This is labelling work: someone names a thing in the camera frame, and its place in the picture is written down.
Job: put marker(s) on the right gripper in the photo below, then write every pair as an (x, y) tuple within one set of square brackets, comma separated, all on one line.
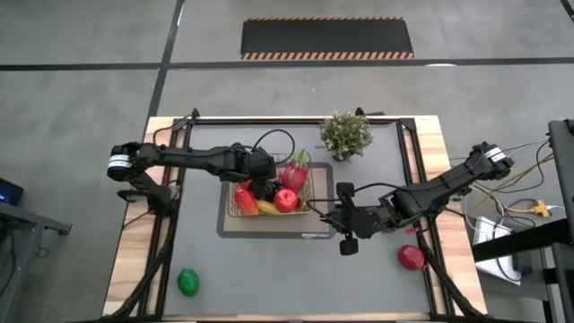
[(370, 220)]

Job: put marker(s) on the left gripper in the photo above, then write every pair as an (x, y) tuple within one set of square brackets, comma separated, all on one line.
[(253, 163)]

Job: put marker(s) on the black grape bunch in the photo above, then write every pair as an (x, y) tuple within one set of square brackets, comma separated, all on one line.
[(264, 189)]

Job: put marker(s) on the red mango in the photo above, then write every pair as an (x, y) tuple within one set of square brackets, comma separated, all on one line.
[(246, 202)]

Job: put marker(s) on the pink dragon fruit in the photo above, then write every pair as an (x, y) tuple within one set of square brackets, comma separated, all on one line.
[(295, 172)]

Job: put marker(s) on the yellow banana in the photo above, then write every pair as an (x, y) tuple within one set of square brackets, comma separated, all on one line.
[(267, 207)]

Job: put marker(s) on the red lumpy round fruit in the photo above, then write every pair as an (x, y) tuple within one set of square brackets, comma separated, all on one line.
[(285, 200)]

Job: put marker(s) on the red speckled round fruit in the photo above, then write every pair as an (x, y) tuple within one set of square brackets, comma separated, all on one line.
[(410, 257)]

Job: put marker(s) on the green lime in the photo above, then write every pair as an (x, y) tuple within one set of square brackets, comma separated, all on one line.
[(188, 282)]

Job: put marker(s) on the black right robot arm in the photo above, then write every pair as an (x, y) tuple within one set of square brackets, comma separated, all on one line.
[(448, 181)]

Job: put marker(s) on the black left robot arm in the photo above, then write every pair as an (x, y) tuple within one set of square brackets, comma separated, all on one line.
[(193, 157)]

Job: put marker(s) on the red tag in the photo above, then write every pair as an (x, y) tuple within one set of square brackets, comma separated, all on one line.
[(411, 230)]

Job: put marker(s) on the brown baking mat grey border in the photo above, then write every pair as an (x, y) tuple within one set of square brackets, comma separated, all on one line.
[(278, 229)]

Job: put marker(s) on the potted green plant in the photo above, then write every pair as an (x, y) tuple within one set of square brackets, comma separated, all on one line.
[(345, 134)]

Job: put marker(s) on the white box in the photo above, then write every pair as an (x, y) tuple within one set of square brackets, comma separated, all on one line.
[(489, 233)]

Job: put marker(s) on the black hazard-striped floor mat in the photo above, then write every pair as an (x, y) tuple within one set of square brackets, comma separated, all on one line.
[(327, 38)]

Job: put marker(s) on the black desk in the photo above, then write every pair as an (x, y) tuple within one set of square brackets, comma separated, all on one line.
[(515, 242)]

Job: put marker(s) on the black upright stand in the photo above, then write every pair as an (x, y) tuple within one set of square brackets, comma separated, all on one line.
[(562, 170)]

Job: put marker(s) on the grey metal desk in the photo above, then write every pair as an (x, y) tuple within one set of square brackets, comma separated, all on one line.
[(27, 222)]

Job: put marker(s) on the blue-lit dark device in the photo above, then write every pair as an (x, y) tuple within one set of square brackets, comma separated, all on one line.
[(9, 193)]

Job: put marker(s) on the black table frame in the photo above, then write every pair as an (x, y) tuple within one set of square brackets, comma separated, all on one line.
[(410, 134)]

